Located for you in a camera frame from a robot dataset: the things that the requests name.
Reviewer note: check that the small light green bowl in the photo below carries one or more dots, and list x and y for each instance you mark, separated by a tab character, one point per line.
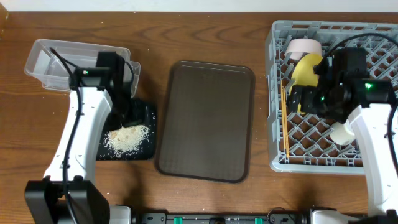
342	134

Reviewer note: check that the rice grains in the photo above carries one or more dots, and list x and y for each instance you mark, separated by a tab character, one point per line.
132	143

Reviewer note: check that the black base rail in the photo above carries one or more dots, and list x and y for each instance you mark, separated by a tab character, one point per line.
217	218

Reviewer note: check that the yellow round plate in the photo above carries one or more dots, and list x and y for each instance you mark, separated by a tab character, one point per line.
304	85

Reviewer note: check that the black rectangular tray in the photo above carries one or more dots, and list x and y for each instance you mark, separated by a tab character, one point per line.
151	123

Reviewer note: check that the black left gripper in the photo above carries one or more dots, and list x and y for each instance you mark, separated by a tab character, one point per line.
138	115

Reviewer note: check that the dark brown serving tray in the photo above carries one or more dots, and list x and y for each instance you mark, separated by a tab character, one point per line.
207	123

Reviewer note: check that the clear plastic bin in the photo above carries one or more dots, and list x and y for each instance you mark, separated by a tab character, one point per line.
46	67

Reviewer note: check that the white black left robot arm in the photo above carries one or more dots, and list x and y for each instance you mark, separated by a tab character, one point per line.
100	102

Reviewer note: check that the grey dishwasher rack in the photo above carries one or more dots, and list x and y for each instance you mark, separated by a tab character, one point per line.
302	144

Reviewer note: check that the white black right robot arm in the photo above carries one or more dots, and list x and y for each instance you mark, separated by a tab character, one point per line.
343	91

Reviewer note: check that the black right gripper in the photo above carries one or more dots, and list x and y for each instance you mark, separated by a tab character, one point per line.
298	99

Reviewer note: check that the white pink bowl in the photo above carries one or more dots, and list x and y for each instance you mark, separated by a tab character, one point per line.
298	47

